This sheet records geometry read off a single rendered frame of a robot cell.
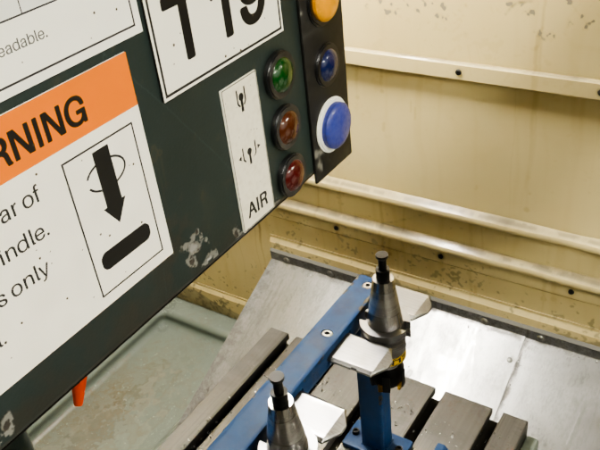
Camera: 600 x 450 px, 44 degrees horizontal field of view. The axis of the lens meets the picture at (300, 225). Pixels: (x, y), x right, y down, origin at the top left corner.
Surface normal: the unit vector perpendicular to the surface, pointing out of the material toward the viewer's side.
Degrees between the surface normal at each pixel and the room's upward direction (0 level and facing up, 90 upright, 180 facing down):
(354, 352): 0
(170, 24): 90
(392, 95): 90
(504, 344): 25
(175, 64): 90
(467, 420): 0
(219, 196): 90
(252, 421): 0
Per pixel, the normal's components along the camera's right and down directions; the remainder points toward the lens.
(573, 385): -0.31, -0.54
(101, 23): 0.84, 0.23
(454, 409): -0.10, -0.83
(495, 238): -0.54, 0.51
